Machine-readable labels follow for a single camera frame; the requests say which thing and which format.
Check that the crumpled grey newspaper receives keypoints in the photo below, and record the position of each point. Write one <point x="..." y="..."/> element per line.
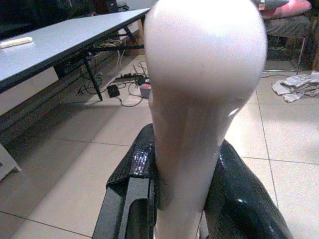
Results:
<point x="296" y="87"/>

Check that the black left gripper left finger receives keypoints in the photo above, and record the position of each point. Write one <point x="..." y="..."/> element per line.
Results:
<point x="124" y="199"/>

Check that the black power adapter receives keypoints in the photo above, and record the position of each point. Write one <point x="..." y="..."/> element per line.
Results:
<point x="113" y="90"/>

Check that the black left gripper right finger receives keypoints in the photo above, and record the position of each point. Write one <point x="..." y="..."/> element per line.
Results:
<point x="239" y="199"/>

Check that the pink cushion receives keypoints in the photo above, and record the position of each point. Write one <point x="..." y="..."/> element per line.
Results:
<point x="286" y="10"/>

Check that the grey folding table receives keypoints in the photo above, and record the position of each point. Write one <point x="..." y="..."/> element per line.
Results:
<point x="62" y="44"/>

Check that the white oblong object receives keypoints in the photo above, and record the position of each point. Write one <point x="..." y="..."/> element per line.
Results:
<point x="16" y="41"/>

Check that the white board panel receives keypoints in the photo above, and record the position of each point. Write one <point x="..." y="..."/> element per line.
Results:
<point x="7" y="161"/>

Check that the power strip with plugs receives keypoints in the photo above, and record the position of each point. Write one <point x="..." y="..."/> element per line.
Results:
<point x="127" y="76"/>

